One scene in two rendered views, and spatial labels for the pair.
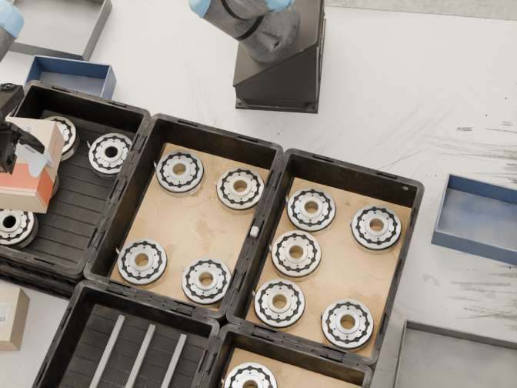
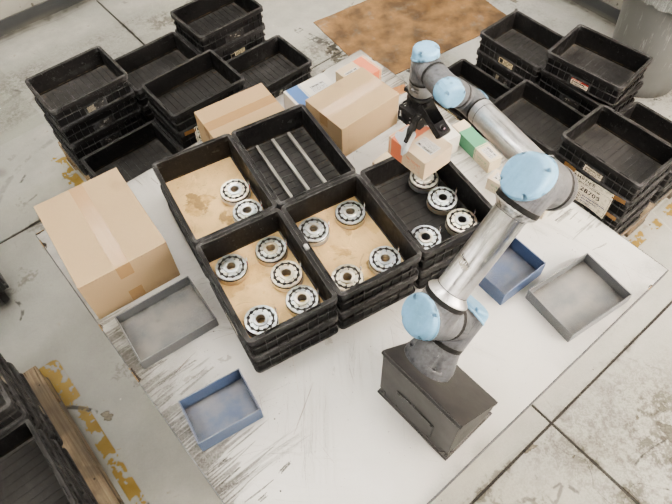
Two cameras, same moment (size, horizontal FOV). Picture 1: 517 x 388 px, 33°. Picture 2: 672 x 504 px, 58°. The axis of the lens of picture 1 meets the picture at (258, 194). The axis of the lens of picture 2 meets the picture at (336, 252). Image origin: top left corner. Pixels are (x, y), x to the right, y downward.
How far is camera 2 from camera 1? 1.64 m
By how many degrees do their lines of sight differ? 54
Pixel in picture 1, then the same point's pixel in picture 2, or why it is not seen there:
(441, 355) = (188, 328)
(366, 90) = (367, 435)
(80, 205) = (410, 213)
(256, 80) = not seen: hidden behind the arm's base
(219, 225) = (339, 260)
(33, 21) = (586, 291)
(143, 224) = (373, 231)
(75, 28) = (563, 309)
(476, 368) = (166, 337)
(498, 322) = (171, 369)
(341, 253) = (268, 299)
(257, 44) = not seen: hidden behind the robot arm
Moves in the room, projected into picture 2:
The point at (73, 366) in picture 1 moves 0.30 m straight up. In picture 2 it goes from (330, 166) to (327, 103)
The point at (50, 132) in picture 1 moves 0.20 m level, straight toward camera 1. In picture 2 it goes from (420, 159) to (355, 149)
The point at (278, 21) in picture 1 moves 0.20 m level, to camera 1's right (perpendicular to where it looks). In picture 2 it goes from (421, 348) to (380, 406)
